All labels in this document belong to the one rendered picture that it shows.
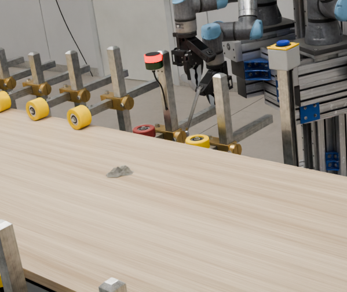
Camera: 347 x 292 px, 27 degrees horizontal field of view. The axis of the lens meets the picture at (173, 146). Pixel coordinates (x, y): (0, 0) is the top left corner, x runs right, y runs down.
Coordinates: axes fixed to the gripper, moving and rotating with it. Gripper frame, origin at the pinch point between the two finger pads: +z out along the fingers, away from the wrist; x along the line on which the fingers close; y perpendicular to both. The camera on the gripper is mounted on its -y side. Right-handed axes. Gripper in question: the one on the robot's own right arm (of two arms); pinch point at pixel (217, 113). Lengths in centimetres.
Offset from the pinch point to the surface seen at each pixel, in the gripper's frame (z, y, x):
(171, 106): -14.8, -31.4, -5.7
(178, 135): -4.5, -32.6, -8.4
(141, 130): -9.1, -42.3, 0.2
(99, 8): 25, 223, 314
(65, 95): -14, -35, 49
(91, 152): -10, -65, 2
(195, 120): -2.7, -15.1, -1.5
